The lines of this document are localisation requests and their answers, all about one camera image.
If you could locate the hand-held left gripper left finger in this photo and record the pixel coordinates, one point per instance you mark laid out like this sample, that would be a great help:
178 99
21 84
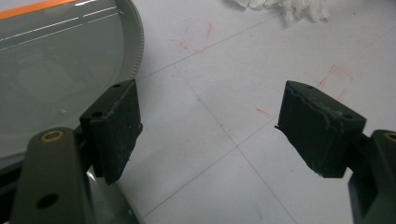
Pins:
113 133

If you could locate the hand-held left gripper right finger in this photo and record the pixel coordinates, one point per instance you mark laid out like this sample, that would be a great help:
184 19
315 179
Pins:
317 130

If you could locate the grey plastic dustpan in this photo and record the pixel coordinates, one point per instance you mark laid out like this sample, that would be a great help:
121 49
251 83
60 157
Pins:
62 62

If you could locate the white tissue paper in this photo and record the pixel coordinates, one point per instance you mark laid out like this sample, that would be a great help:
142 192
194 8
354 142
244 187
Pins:
299 8

